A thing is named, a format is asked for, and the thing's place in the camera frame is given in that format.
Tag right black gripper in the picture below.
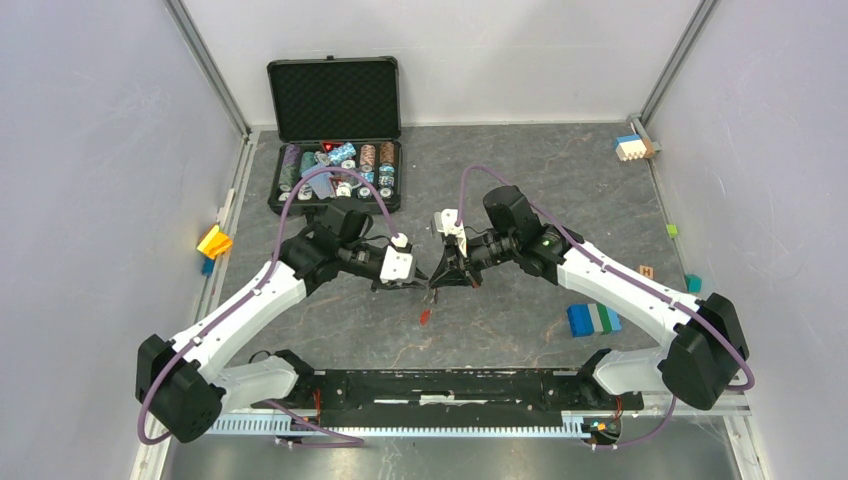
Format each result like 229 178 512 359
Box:
429 232 517 290

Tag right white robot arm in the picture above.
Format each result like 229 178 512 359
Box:
429 186 749 410

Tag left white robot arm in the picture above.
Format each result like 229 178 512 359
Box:
135 198 428 445

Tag blue green white brick block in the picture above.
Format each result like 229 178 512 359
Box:
566 303 622 338

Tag black poker chip case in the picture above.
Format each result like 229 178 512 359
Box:
267 56 404 213

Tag wooden letter H cube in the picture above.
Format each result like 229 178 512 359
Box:
638 265 655 279

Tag yellow orange toy block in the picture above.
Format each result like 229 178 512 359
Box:
196 224 233 260

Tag white blue brown brick block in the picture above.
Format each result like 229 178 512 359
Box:
615 134 662 161

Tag small teal cube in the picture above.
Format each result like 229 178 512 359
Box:
684 273 702 294

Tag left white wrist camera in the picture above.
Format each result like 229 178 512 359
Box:
379 233 416 280

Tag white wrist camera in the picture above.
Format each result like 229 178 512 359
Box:
379 233 416 280
432 208 468 258

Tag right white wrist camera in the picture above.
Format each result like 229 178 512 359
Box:
432 208 468 258

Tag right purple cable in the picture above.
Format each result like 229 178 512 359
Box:
457 164 757 392

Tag purple cable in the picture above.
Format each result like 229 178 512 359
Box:
457 164 757 392
137 166 407 446

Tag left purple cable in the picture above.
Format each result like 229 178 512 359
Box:
137 166 407 446

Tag white slotted cable duct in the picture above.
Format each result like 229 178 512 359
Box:
207 413 590 440

